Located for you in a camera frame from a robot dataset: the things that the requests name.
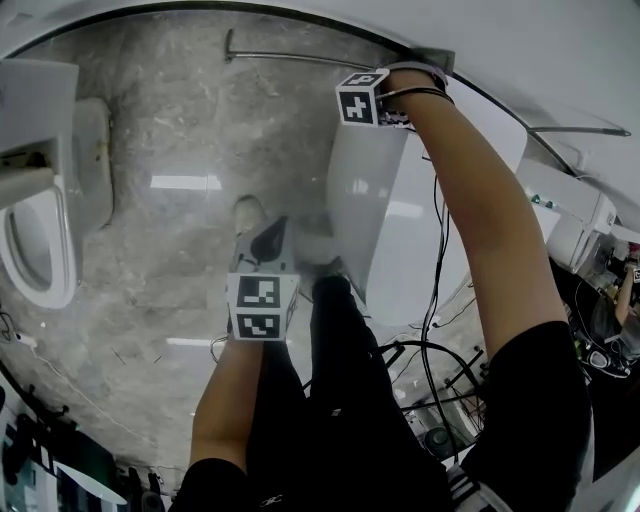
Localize person's right forearm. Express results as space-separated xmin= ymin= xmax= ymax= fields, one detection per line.
xmin=382 ymin=63 xmax=571 ymax=366

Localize person's left shoe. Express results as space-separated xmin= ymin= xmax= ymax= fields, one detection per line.
xmin=233 ymin=194 xmax=269 ymax=240

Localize person's right shoe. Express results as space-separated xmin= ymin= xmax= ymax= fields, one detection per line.
xmin=293 ymin=219 xmax=346 ymax=281

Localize person's left forearm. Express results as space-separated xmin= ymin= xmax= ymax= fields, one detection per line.
xmin=188 ymin=337 xmax=266 ymax=476

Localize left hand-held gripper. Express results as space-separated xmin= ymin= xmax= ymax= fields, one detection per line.
xmin=226 ymin=215 xmax=302 ymax=342

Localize metal pole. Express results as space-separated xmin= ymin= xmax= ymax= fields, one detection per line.
xmin=527 ymin=126 xmax=632 ymax=138

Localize white flat-lid toilet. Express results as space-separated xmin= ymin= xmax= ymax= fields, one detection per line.
xmin=324 ymin=74 xmax=530 ymax=329

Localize white tank toilet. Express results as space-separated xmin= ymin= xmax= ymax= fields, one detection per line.
xmin=0 ymin=58 xmax=115 ymax=310

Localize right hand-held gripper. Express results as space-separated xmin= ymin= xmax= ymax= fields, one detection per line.
xmin=334 ymin=68 xmax=412 ymax=130

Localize person's shoe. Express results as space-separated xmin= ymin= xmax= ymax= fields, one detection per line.
xmin=233 ymin=194 xmax=269 ymax=240
xmin=293 ymin=219 xmax=346 ymax=281

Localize person's black trousers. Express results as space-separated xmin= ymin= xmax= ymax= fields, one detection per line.
xmin=167 ymin=273 xmax=454 ymax=512

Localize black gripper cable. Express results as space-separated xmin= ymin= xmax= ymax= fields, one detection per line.
xmin=379 ymin=87 xmax=489 ymax=466

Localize grey wrist strap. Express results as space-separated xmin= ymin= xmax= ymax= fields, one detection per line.
xmin=387 ymin=61 xmax=450 ymax=91

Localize person's black shirt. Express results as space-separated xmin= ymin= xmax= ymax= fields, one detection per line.
xmin=449 ymin=319 xmax=599 ymax=512

